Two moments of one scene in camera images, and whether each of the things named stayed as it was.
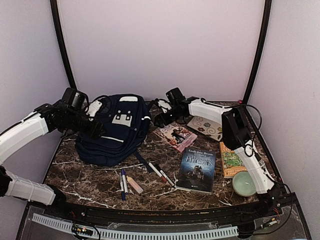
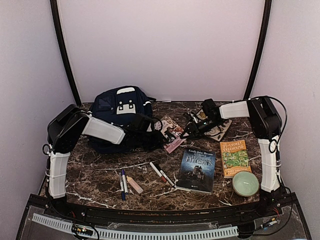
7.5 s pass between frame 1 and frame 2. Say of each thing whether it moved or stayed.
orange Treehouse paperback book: stayed
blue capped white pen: stayed
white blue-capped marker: stayed
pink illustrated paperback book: moved
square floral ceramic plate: stayed
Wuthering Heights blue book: stayed
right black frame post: stayed
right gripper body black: moved
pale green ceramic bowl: stayed
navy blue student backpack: moved
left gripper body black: moved
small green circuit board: stayed
